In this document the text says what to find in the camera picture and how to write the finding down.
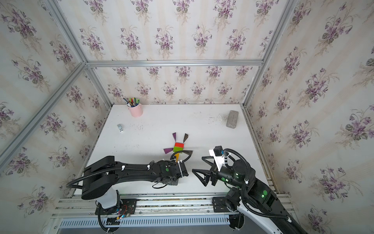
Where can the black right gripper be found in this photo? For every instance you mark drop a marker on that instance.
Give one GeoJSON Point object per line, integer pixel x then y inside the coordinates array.
{"type": "Point", "coordinates": [215, 174]}

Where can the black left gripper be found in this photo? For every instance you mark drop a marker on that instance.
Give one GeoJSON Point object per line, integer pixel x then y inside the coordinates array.
{"type": "Point", "coordinates": [176, 183]}

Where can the green rectangular block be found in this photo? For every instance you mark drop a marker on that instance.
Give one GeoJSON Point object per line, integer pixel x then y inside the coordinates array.
{"type": "Point", "coordinates": [177, 149]}

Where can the brown triangle block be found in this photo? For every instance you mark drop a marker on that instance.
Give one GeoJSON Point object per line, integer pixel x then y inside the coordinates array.
{"type": "Point", "coordinates": [185, 138]}
{"type": "Point", "coordinates": [189, 152]}

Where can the red rectangular block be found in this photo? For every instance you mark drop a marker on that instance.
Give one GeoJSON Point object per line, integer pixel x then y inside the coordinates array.
{"type": "Point", "coordinates": [180, 145]}

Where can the yellow rectangular block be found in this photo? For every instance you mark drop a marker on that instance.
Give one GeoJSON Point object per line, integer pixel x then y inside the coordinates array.
{"type": "Point", "coordinates": [177, 157]}

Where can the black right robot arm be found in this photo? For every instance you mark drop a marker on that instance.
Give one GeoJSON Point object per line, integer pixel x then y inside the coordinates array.
{"type": "Point", "coordinates": [247, 195]}

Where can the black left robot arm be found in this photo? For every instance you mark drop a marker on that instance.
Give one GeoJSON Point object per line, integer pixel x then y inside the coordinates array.
{"type": "Point", "coordinates": [99, 178]}

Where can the grey rectangular stone block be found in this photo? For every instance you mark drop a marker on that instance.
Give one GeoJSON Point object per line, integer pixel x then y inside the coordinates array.
{"type": "Point", "coordinates": [232, 119]}

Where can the small grey white object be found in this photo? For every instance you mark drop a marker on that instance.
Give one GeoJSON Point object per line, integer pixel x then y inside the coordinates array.
{"type": "Point", "coordinates": [120, 127]}

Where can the pink pen cup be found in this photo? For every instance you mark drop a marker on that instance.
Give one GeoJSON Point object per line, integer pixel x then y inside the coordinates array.
{"type": "Point", "coordinates": [136, 111]}

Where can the colourful pens bundle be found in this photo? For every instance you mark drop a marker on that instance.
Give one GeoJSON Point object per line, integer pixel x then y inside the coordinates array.
{"type": "Point", "coordinates": [131, 102]}

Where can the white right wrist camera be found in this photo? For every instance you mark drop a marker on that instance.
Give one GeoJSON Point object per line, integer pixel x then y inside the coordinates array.
{"type": "Point", "coordinates": [219, 157]}

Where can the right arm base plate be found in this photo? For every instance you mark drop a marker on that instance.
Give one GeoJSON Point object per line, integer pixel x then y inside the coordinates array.
{"type": "Point", "coordinates": [223, 205]}

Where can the aluminium mounting rail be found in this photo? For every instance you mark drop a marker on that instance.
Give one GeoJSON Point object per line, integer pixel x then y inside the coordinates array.
{"type": "Point", "coordinates": [146, 205]}

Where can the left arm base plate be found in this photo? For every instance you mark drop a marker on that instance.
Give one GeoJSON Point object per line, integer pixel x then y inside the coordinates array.
{"type": "Point", "coordinates": [125, 207]}

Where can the white slotted cable duct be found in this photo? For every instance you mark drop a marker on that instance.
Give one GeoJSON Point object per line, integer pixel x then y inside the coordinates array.
{"type": "Point", "coordinates": [147, 221]}

